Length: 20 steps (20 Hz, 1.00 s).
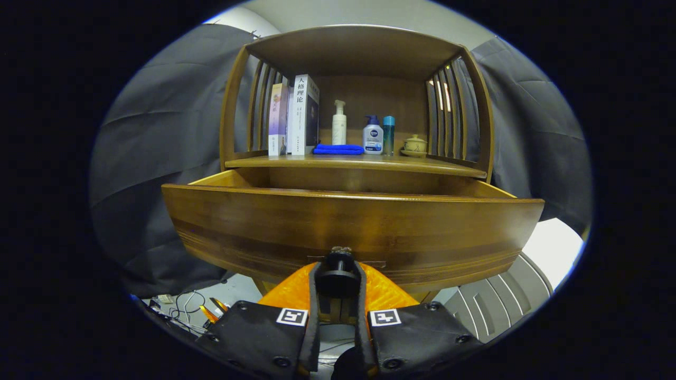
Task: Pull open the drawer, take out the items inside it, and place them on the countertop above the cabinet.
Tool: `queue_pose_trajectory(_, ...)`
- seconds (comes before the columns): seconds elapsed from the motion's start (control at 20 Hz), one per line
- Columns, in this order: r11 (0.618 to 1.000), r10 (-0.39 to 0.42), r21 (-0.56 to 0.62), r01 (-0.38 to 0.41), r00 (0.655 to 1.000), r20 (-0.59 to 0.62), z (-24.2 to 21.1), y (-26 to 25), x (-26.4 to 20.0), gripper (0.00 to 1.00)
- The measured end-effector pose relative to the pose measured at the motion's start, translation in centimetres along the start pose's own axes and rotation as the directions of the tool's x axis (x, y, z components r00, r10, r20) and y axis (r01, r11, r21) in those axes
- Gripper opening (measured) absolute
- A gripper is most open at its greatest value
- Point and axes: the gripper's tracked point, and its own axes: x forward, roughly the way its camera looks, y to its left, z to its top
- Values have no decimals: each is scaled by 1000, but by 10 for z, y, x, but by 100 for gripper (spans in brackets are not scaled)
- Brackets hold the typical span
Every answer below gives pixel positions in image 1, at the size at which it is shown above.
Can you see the white blue-capped lotion bottle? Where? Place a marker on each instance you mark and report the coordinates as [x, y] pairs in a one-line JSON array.
[[373, 140]]

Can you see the white pump bottle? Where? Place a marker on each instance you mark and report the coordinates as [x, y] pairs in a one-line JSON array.
[[339, 129]]

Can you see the blue folded cloth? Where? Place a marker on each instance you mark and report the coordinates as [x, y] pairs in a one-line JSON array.
[[338, 150]]

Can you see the black backdrop cloth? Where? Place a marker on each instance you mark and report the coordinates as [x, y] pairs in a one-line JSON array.
[[148, 174]]

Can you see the white grey box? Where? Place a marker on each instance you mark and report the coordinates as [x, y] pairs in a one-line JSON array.
[[554, 248]]

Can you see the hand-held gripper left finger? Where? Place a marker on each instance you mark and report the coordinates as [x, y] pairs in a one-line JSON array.
[[313, 338]]

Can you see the brown wooden cabinet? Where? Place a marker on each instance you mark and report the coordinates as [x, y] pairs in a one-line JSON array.
[[354, 53]]

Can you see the beige lidded teacup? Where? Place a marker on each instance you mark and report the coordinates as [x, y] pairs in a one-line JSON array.
[[415, 145]]

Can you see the teal bottle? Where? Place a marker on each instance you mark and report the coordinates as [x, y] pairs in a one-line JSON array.
[[388, 134]]

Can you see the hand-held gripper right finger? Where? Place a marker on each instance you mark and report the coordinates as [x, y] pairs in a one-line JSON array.
[[362, 338]]

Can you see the thick white book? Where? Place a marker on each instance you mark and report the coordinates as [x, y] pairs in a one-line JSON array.
[[298, 121]]

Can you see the pink purple book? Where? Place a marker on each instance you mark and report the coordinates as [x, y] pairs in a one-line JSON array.
[[277, 116]]

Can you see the wooden countertop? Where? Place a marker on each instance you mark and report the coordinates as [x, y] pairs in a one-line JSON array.
[[369, 162]]

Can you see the wooden drawer with black knob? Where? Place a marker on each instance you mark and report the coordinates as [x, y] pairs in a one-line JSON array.
[[359, 221]]

